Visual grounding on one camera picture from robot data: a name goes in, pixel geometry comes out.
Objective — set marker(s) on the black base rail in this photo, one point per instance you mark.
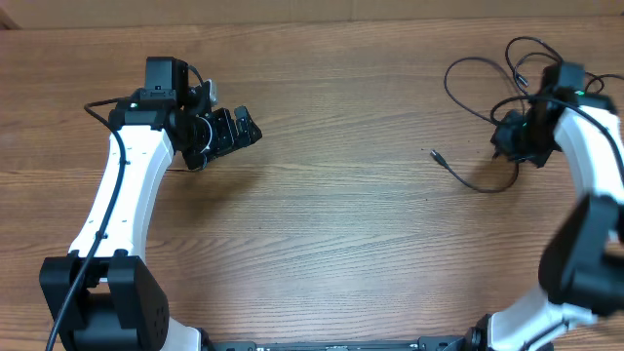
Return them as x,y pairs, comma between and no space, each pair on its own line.
424,343

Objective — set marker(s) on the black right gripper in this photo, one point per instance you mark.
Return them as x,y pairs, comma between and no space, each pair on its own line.
510,141

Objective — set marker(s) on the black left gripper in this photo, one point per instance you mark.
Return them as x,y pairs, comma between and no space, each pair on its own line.
229,139

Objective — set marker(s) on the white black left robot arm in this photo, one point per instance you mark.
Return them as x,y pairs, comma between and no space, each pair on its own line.
101,294

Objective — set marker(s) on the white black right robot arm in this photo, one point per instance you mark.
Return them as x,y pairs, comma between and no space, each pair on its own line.
578,282

